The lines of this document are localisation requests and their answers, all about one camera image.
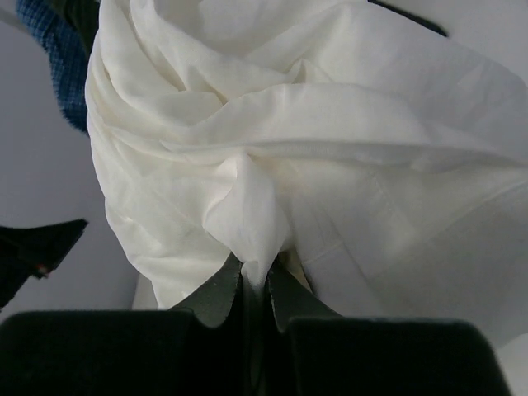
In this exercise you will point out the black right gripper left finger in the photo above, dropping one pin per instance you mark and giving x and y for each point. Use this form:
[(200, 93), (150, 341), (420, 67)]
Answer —
[(194, 348)]

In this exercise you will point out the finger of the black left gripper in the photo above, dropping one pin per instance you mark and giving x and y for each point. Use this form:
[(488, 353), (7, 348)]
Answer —
[(34, 252)]

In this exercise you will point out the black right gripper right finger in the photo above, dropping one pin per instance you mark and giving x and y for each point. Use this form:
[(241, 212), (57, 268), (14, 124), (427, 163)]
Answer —
[(312, 350)]

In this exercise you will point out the white shirt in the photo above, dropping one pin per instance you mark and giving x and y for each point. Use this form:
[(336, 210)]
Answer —
[(385, 161)]

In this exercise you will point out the blue checkered shirt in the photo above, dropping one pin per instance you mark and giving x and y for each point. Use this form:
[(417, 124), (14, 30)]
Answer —
[(67, 59)]

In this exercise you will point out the dark striped shirt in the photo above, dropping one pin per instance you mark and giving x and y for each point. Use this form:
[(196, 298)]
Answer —
[(430, 25)]

